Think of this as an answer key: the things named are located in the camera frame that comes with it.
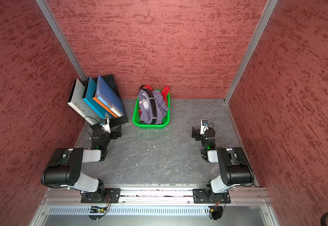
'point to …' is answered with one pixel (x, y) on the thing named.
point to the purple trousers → (145, 106)
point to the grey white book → (78, 104)
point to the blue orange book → (104, 96)
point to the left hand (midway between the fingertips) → (114, 127)
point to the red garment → (164, 91)
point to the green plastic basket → (136, 118)
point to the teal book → (88, 94)
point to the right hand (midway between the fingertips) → (199, 128)
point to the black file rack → (110, 79)
